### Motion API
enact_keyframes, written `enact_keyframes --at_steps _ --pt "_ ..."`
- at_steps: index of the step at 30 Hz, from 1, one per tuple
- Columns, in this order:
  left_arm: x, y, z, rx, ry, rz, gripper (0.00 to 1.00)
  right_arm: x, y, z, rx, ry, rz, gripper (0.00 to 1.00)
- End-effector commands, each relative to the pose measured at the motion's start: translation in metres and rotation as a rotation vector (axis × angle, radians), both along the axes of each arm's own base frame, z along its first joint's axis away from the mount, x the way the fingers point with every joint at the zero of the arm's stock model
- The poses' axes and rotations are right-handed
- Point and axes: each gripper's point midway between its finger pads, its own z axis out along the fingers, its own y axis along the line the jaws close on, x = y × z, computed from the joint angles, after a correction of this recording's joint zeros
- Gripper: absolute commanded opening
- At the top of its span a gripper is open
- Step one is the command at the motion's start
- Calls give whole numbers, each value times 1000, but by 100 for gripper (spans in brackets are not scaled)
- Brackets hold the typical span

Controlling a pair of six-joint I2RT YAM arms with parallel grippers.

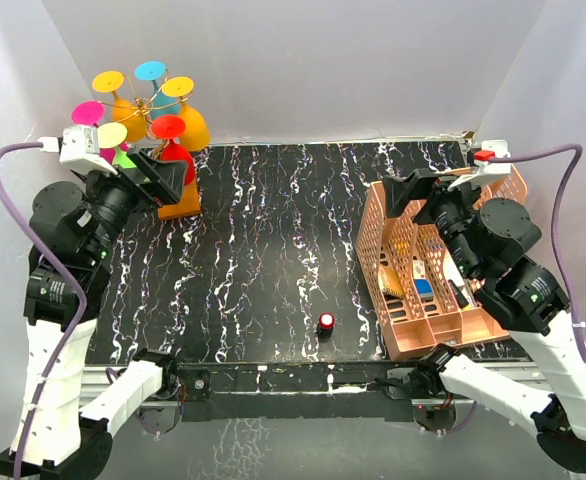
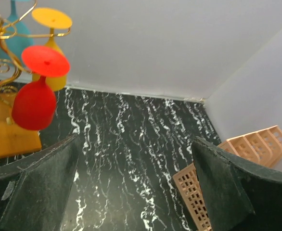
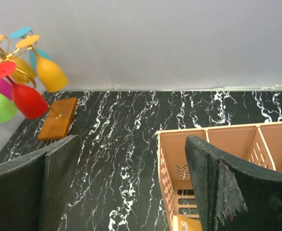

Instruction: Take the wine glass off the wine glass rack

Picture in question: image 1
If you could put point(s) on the gold wire glass rack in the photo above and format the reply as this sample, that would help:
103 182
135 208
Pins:
128 92

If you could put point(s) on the orange wine glass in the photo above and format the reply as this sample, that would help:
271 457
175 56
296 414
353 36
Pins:
196 135
123 111

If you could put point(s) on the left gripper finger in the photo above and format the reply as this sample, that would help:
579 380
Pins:
166 182
143 179

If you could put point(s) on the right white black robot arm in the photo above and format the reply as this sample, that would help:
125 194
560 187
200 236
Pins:
489 243

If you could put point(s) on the yellow book in organizer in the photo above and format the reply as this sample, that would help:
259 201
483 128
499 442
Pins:
389 282

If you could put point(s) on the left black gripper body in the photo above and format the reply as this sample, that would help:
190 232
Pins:
114 198

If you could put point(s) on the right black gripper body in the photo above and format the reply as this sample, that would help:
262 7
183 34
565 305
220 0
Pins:
457 204

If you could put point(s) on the red black push button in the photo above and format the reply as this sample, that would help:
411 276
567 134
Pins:
325 326

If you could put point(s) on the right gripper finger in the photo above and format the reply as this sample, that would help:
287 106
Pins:
429 212
399 192

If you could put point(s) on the black device in organizer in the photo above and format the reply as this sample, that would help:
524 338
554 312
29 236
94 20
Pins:
458 294

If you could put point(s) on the orange wooden rack base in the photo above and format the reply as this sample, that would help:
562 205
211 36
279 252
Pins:
188 205

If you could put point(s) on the blue white box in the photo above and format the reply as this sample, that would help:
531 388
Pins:
421 282

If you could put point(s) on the magenta wine glass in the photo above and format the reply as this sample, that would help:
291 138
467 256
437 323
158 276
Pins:
91 113

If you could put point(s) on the green wine glass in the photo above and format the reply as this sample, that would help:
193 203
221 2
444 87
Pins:
110 137

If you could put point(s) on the orange wine glass right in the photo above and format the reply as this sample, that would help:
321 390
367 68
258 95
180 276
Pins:
196 135

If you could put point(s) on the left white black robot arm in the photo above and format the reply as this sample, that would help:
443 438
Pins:
73 227

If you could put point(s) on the orange wine glass left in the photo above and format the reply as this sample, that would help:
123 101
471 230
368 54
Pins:
123 111

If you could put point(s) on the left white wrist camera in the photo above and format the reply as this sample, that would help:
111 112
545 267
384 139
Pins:
80 151

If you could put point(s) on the red wine glass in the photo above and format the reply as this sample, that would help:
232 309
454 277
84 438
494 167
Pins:
169 128

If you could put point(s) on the pink plastic file organizer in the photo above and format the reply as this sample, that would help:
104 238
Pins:
410 327

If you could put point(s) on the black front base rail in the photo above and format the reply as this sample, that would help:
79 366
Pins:
302 390

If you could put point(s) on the teal wine glass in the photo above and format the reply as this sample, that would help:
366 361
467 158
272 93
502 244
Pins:
159 104

